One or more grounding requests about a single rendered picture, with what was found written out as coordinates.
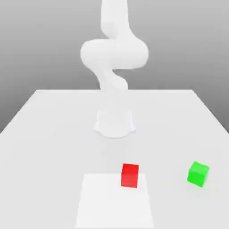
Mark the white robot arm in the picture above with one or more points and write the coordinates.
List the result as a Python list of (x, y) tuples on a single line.
[(114, 53)]

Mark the small red cube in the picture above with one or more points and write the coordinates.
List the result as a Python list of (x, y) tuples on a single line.
[(129, 176)]

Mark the small green cube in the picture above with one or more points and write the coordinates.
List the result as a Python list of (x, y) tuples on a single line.
[(197, 174)]

